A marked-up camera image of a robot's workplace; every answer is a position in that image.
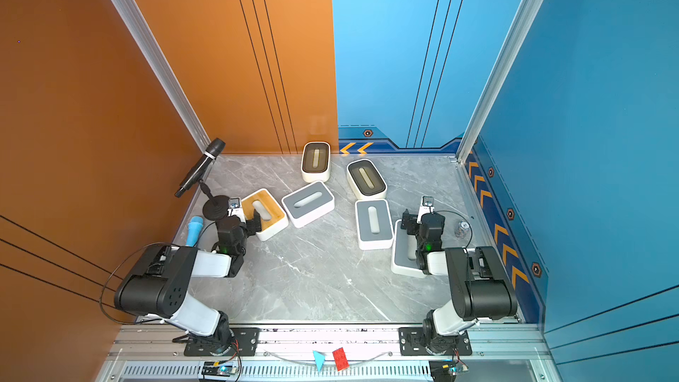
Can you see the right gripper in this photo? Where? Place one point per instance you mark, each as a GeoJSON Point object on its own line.
{"type": "Point", "coordinates": [414, 224]}

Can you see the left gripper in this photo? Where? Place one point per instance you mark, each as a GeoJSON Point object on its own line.
{"type": "Point", "coordinates": [247, 222]}

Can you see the bamboo lid tissue box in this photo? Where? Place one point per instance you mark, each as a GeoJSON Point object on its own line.
{"type": "Point", "coordinates": [273, 217]}

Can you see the grey lid tissue box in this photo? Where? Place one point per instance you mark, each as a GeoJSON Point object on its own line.
{"type": "Point", "coordinates": [403, 260]}
{"type": "Point", "coordinates": [375, 230]}
{"type": "Point", "coordinates": [308, 203]}

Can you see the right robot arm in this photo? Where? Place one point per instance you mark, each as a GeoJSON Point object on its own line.
{"type": "Point", "coordinates": [478, 283]}

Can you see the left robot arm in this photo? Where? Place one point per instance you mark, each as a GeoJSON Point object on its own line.
{"type": "Point", "coordinates": [157, 286]}

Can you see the cream tissue box angled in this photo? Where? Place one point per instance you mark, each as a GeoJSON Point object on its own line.
{"type": "Point", "coordinates": [365, 181]}

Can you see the cream tissue box rear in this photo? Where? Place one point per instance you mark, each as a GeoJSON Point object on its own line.
{"type": "Point", "coordinates": [316, 162]}

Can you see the black microphone on stand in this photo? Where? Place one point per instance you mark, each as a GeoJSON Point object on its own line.
{"type": "Point", "coordinates": [216, 207]}

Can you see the small clear bottle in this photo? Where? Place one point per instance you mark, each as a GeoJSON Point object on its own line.
{"type": "Point", "coordinates": [463, 230]}

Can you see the blue microphone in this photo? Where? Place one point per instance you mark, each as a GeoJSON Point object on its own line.
{"type": "Point", "coordinates": [194, 231]}

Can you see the left circuit board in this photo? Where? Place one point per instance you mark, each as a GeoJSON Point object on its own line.
{"type": "Point", "coordinates": [220, 371]}

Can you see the circuit board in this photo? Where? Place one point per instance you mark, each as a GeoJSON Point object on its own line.
{"type": "Point", "coordinates": [447, 371]}
{"type": "Point", "coordinates": [220, 371]}

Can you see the blue triangle piece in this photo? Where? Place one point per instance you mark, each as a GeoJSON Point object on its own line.
{"type": "Point", "coordinates": [319, 359]}

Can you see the red block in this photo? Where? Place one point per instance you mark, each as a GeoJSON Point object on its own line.
{"type": "Point", "coordinates": [340, 359]}

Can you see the right circuit board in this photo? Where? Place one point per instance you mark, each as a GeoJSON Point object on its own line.
{"type": "Point", "coordinates": [447, 371]}

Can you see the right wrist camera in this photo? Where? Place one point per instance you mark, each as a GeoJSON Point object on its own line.
{"type": "Point", "coordinates": [426, 207]}

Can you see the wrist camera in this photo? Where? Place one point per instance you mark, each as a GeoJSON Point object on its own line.
{"type": "Point", "coordinates": [235, 208]}
{"type": "Point", "coordinates": [426, 207]}

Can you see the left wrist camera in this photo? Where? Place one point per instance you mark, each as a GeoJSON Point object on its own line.
{"type": "Point", "coordinates": [235, 208]}

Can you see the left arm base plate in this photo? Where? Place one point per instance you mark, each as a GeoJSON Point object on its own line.
{"type": "Point", "coordinates": [246, 339]}

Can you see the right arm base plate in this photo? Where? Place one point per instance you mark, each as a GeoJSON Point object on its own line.
{"type": "Point", "coordinates": [414, 341]}

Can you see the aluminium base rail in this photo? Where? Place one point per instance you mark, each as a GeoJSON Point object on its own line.
{"type": "Point", "coordinates": [501, 352]}

